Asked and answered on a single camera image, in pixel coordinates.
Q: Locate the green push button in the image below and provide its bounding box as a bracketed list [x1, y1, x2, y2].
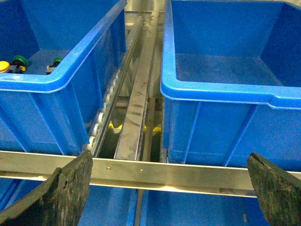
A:
[8, 55, 28, 74]
[46, 56, 63, 75]

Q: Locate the blue bin with buttons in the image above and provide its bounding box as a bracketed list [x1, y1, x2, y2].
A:
[0, 0, 127, 155]

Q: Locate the metal rack front rail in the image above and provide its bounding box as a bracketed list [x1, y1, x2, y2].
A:
[0, 150, 301, 198]

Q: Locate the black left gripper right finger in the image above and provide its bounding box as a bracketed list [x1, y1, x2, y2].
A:
[247, 153, 301, 226]

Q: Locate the blue target bin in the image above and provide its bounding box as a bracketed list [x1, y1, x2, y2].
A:
[160, 0, 301, 171]

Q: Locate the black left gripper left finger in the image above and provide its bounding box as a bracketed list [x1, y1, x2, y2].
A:
[0, 151, 93, 226]

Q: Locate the green push button middle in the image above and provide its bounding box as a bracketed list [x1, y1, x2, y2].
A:
[8, 55, 28, 74]

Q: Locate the white roller track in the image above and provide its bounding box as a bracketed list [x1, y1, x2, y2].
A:
[82, 70, 122, 155]

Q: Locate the yellow mushroom push button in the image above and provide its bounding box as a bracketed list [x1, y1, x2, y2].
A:
[0, 61, 10, 73]

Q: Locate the metal divider rail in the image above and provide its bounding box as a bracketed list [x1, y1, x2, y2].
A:
[114, 11, 159, 161]

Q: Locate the green push button right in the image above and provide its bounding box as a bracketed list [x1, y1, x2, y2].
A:
[46, 56, 63, 75]

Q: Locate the blue lower shelf bin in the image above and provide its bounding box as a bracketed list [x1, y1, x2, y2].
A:
[0, 178, 271, 226]

